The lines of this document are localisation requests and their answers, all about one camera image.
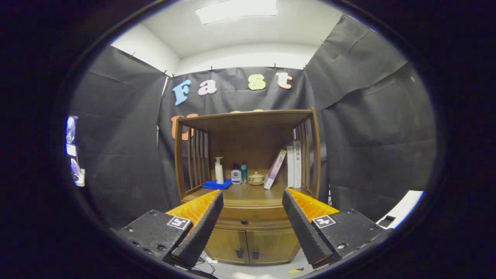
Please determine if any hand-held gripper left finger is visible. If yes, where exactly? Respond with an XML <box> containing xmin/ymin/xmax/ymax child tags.
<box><xmin>116</xmin><ymin>189</ymin><xmax>224</xmax><ymax>269</ymax></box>

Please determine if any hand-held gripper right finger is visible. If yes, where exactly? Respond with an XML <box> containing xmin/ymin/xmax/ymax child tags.
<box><xmin>282</xmin><ymin>188</ymin><xmax>394</xmax><ymax>269</ymax></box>

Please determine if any brown wooden drawer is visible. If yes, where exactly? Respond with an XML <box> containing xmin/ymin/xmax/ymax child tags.
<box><xmin>212</xmin><ymin>207</ymin><xmax>299</xmax><ymax>232</ymax></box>

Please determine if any wooden cabinet door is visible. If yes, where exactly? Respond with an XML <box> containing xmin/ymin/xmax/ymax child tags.
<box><xmin>205</xmin><ymin>229</ymin><xmax>248</xmax><ymax>264</ymax></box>
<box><xmin>246</xmin><ymin>229</ymin><xmax>301</xmax><ymax>265</ymax></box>

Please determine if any wooden countertop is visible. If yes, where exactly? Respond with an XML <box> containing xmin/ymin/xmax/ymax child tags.
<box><xmin>182</xmin><ymin>181</ymin><xmax>314</xmax><ymax>208</ymax></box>

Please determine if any brown wooden cabinet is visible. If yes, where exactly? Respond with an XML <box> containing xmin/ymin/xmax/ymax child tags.
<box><xmin>173</xmin><ymin>108</ymin><xmax>322</xmax><ymax>266</ymax></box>

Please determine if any blue folded cloth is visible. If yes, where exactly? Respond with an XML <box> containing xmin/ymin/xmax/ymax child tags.
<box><xmin>202</xmin><ymin>179</ymin><xmax>233</xmax><ymax>190</ymax></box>

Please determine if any purple white book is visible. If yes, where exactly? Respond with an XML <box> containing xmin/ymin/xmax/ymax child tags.
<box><xmin>263</xmin><ymin>149</ymin><xmax>288</xmax><ymax>190</ymax></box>

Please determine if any white appliance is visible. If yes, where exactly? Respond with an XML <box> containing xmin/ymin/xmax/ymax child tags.
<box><xmin>375</xmin><ymin>190</ymin><xmax>425</xmax><ymax>230</ymax></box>

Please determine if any pale blurry equipment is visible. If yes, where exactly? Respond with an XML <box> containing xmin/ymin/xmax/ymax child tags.
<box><xmin>65</xmin><ymin>115</ymin><xmax>86</xmax><ymax>187</ymax></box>

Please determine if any ceiling light panel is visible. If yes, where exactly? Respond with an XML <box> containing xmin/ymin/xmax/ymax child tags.
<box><xmin>195</xmin><ymin>0</ymin><xmax>279</xmax><ymax>25</ymax></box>

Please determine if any black floor cable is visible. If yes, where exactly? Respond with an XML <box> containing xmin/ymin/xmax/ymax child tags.
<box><xmin>193</xmin><ymin>254</ymin><xmax>218</xmax><ymax>277</ymax></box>

